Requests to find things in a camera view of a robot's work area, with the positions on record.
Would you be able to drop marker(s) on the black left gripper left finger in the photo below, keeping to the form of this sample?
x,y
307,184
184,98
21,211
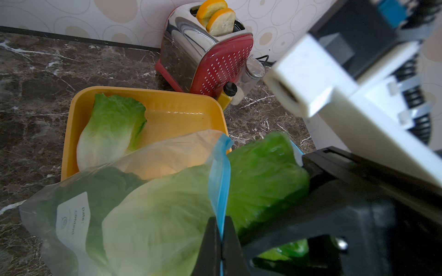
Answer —
x,y
210,254

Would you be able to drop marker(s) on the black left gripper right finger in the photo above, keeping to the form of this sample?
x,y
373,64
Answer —
x,y
233,262

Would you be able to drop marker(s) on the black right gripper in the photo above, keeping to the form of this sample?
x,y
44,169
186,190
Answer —
x,y
360,218

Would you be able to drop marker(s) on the chinese cabbage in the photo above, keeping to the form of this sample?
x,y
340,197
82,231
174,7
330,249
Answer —
x,y
112,132
76,209
157,230

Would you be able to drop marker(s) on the clear zipper bag blue seal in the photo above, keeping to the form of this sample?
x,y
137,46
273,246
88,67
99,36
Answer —
x,y
154,161

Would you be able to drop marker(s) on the yellow rectangular tray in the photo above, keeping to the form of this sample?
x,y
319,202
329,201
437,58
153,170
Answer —
x,y
168,114

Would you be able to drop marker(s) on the yellow spice bottle black cap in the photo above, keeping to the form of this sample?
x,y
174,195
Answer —
x,y
228,92

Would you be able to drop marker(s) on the clear glass salt jar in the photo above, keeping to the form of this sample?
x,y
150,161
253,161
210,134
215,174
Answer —
x,y
250,76

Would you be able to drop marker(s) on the red chrome toaster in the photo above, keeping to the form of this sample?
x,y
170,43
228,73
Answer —
x,y
194,61

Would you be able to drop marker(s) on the pale toast slice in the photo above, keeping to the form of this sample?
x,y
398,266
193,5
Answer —
x,y
222,22

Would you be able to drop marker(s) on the yellow toast slice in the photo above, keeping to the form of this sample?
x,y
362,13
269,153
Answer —
x,y
208,9

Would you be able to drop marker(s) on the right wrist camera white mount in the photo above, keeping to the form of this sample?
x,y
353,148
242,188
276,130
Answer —
x,y
368,114

